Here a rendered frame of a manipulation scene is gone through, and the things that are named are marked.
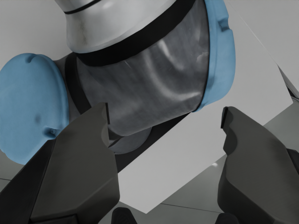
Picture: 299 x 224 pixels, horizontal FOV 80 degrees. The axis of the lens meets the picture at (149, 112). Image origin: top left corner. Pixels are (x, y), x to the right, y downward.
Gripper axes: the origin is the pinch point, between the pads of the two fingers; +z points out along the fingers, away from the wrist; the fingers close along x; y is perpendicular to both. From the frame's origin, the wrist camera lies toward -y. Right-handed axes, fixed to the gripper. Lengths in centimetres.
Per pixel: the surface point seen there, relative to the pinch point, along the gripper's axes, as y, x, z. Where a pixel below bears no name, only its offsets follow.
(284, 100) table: 20, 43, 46
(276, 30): -2, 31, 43
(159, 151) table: 35.2, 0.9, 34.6
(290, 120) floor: 96, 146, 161
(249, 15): -5.0, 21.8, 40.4
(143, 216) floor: 216, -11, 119
